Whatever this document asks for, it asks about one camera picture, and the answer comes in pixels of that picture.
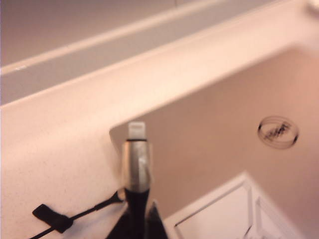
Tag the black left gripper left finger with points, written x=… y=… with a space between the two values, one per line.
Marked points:
x=118 y=229

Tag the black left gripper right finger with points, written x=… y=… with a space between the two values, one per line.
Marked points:
x=155 y=224

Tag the white Nice Try sticker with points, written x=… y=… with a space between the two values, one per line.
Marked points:
x=219 y=216

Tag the silver Dell laptop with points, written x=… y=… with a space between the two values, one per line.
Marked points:
x=224 y=124

